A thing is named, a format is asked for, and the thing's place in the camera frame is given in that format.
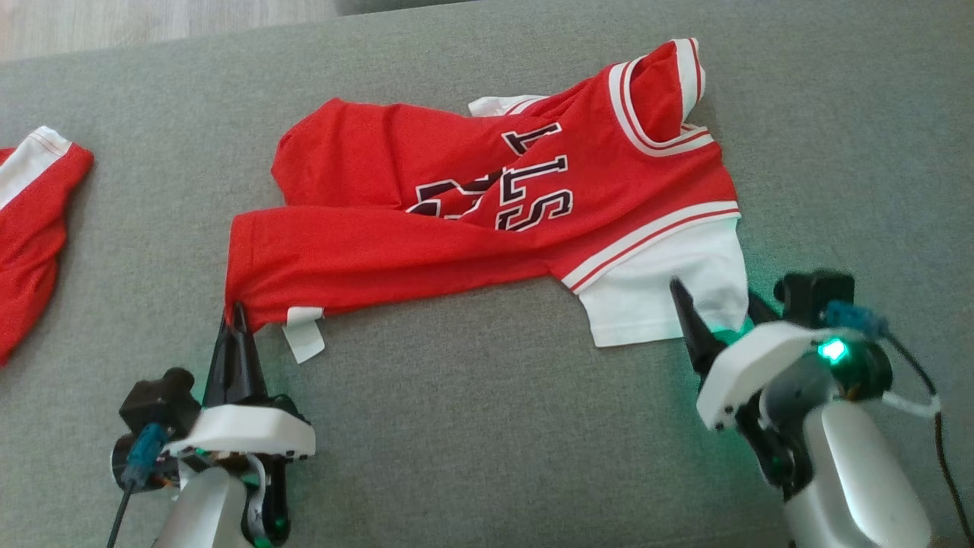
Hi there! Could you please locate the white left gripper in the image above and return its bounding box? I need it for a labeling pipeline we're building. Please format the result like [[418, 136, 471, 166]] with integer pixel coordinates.
[[166, 302, 317, 547]]

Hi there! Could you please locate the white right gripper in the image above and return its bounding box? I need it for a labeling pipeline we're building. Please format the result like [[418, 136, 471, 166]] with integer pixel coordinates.
[[670, 278, 895, 499]]

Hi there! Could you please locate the red jersey with letters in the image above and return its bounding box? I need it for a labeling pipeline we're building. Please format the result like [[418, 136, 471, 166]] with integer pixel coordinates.
[[225, 37, 750, 365]]

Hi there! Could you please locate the red shorts white stripe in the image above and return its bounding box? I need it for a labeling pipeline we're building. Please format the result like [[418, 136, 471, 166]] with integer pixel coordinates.
[[0, 126, 94, 366]]

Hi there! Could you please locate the large grey sofa seat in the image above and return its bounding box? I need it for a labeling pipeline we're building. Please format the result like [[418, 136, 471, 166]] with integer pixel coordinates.
[[0, 0, 974, 548]]

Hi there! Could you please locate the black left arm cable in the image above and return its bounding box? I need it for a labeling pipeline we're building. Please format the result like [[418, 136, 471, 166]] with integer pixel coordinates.
[[107, 424, 170, 548]]

